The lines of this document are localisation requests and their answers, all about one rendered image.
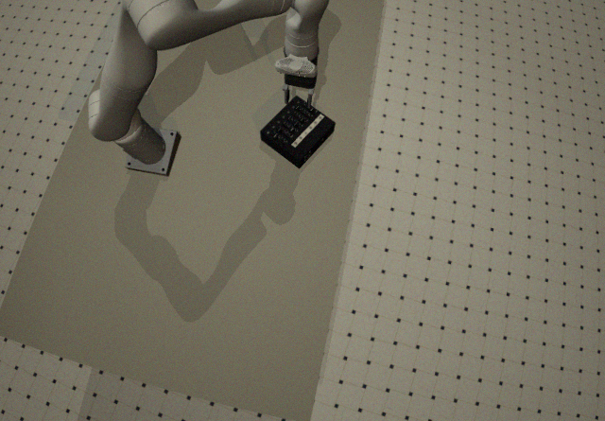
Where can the black lighting desk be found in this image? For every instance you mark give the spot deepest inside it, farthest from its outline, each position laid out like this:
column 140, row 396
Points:
column 310, row 129

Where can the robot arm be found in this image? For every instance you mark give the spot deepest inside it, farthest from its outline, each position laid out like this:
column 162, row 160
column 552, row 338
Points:
column 165, row 24

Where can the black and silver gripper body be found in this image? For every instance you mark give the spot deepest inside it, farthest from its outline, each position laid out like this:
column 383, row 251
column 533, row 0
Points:
column 301, row 63

